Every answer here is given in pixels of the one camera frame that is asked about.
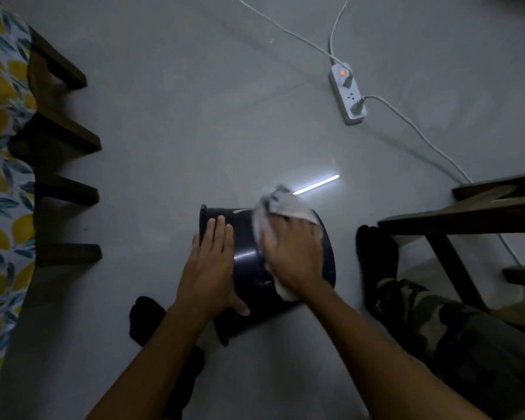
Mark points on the person's right hand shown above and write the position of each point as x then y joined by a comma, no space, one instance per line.
297,262

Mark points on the person's left hand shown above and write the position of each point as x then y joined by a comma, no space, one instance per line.
205,279

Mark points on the person's left little finger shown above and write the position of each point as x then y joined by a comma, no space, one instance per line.
195,247

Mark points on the person's left thumb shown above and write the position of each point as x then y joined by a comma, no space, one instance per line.
239,307

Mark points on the person's right thumb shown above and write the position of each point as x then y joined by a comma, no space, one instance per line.
267,249

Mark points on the person's left middle finger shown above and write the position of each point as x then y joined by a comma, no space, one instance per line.
219,236

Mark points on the dark blue plastic bucket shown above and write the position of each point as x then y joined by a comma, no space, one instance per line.
249,262

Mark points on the white cleaning cloth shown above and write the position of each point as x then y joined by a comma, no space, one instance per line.
284,205

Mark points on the person's left forearm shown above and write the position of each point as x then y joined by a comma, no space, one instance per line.
153,367

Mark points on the person's right forearm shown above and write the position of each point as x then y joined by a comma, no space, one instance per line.
376,354

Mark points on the person's left black sock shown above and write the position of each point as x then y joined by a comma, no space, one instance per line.
146,319

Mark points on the person's black sock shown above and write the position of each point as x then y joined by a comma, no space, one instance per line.
146,319
376,262

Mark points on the person's right black sock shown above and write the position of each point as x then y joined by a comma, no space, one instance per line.
376,262

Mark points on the white power strip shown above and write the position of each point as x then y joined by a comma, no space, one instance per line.
348,96

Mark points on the lemon print tablecloth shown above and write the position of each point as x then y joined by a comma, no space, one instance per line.
2,170

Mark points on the dark wooden chair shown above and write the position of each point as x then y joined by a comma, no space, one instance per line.
477,218

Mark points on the person's right camouflage trouser leg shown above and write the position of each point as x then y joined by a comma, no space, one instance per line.
463,345

